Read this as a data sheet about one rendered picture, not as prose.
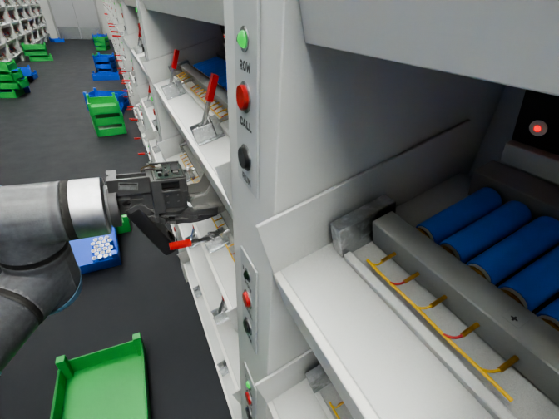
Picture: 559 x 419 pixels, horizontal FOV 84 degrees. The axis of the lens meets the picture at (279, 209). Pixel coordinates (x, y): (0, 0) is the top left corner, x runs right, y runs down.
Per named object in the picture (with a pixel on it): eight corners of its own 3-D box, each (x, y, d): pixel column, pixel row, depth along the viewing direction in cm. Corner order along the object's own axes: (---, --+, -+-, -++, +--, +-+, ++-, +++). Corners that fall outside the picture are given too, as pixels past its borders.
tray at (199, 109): (244, 240, 33) (195, 122, 25) (160, 101, 79) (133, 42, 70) (394, 165, 38) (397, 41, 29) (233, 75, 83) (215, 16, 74)
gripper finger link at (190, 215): (220, 211, 52) (164, 218, 49) (220, 219, 53) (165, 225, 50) (214, 198, 56) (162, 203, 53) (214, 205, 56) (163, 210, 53)
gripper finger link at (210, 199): (246, 182, 52) (190, 187, 49) (244, 212, 56) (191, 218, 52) (241, 174, 55) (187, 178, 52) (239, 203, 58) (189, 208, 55)
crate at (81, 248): (121, 264, 119) (117, 253, 113) (60, 279, 111) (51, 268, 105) (113, 207, 135) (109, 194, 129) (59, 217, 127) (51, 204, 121)
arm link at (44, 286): (-3, 324, 49) (-41, 272, 41) (47, 270, 58) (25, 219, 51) (55, 334, 49) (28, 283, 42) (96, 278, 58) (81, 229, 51)
